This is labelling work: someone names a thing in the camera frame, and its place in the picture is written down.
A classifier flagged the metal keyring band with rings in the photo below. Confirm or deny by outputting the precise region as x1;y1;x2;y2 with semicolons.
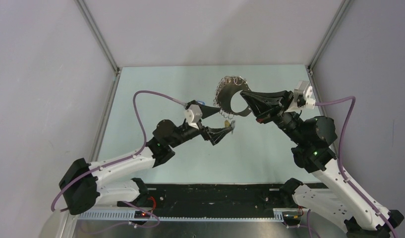
213;76;251;119

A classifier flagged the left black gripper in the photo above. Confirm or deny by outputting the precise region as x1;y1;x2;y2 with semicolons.
169;100;231;148

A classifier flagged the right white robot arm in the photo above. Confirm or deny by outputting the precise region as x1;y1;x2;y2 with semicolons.
241;88;404;238

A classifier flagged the left controller board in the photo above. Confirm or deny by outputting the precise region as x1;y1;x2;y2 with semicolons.
134;210;152;219

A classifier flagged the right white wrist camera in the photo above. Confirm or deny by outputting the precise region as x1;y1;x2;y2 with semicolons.
293;81;316;109

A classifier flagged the left aluminium corner post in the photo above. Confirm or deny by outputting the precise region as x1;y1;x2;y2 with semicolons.
74;0;121;74

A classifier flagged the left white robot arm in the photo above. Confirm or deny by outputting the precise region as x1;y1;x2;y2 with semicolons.
58;101;234;215

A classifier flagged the controller board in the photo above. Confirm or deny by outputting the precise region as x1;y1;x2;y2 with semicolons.
134;210;152;219
283;214;303;220

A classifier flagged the right aluminium corner post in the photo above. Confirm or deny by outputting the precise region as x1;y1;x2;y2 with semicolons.
306;0;354;75

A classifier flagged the aluminium corner post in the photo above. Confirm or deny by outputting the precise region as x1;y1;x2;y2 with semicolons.
306;0;354;75
74;0;121;74

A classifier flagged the right controller board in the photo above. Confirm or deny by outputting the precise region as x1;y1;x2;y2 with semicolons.
283;214;303;220

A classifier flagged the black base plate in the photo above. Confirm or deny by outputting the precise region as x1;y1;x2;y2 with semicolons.
130;183;298;218

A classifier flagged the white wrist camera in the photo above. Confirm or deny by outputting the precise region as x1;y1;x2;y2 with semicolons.
184;104;203;129
293;81;316;109

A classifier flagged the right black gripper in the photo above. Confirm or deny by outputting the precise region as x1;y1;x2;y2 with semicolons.
240;90;306;145

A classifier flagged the white slotted cable duct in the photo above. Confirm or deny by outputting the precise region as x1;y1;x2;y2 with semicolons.
77;209;284;222

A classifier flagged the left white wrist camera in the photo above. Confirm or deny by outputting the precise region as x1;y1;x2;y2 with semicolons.
184;104;203;129

